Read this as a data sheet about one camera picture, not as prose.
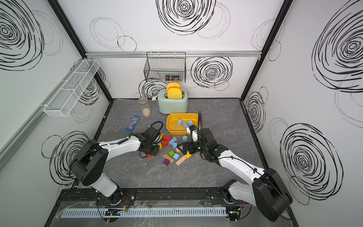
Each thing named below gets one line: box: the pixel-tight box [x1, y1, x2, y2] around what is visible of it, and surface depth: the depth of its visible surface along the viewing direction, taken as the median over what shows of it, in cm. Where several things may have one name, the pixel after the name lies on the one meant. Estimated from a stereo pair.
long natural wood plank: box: [175, 155, 187, 166], surface depth 88 cm
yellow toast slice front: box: [167, 86, 183, 100], surface depth 100 cm
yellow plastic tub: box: [166, 113, 199, 136], surface depth 104 cm
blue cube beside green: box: [172, 152, 181, 161], surface depth 88 cm
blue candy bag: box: [124, 114, 141, 131], surface depth 107 cm
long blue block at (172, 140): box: [168, 136, 178, 146], surface depth 96 cm
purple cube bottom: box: [163, 158, 171, 167], surface depth 88 cm
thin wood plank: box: [163, 153, 175, 164], surface depth 88 cm
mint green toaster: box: [157, 89, 189, 114], surface depth 104 cm
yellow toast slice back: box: [166, 82, 182, 93], surface depth 101 cm
